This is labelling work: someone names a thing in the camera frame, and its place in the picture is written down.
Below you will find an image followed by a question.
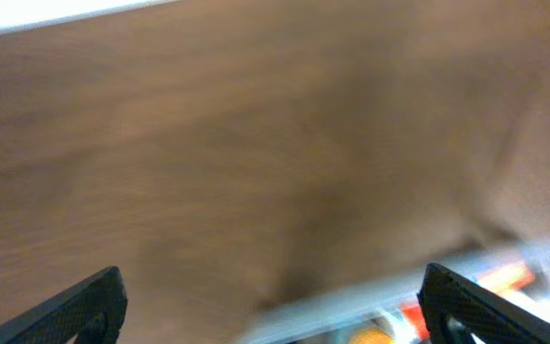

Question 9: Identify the gold lid small jar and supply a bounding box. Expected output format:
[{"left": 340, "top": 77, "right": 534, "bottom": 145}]
[{"left": 348, "top": 328, "right": 395, "bottom": 344}]

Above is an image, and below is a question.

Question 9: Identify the orange tube white cap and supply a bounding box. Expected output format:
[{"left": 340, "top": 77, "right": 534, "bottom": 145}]
[{"left": 398, "top": 263, "right": 536, "bottom": 340}]

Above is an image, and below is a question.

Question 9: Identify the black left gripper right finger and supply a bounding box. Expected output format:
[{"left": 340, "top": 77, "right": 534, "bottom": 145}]
[{"left": 417, "top": 263, "right": 550, "bottom": 344}]

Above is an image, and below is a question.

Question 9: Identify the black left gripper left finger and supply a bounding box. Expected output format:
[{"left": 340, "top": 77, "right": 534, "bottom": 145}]
[{"left": 0, "top": 266, "right": 127, "bottom": 344}]

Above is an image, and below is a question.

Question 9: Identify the clear plastic container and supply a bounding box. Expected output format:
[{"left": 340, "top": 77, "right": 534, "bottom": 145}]
[{"left": 239, "top": 242, "right": 550, "bottom": 344}]

